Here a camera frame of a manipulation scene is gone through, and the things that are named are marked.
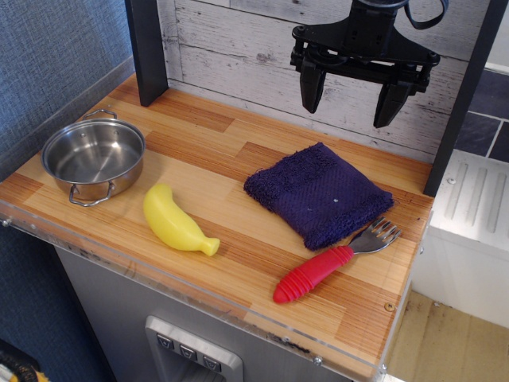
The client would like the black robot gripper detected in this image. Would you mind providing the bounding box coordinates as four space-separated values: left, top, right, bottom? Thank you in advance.
290 1 441 128

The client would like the yellow toy banana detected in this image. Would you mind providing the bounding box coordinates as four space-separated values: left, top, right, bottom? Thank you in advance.
143 184 220 256

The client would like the clear acrylic table edge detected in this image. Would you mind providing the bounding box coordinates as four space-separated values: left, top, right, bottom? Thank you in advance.
1 188 433 381

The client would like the purple folded towel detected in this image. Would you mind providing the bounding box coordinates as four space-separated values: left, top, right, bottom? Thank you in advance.
244 142 394 251

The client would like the white grooved side unit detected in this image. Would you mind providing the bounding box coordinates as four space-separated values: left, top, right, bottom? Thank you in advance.
412 150 508 327

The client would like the stainless steel pot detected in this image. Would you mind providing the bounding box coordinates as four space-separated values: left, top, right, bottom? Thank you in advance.
41 109 146 207

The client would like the silver dispenser button panel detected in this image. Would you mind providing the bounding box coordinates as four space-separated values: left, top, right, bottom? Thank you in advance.
145 315 244 381

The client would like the grey toy fridge cabinet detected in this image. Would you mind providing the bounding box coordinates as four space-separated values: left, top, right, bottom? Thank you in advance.
57 248 385 381

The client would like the yellow black object on floor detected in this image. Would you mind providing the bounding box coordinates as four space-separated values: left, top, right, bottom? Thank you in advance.
1 351 48 382

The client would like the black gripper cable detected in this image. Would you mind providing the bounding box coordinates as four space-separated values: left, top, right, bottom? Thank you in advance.
400 0 452 30

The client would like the right black post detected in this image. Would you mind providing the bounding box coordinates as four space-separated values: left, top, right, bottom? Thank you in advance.
423 0 508 197

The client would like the black post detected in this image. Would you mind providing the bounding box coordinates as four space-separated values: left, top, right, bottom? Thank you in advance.
423 0 508 197
124 0 168 107

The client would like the red handled metal fork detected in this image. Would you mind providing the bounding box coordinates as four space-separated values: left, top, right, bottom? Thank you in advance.
273 217 401 304

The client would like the left black post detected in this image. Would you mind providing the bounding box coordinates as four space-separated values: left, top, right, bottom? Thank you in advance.
124 0 168 107

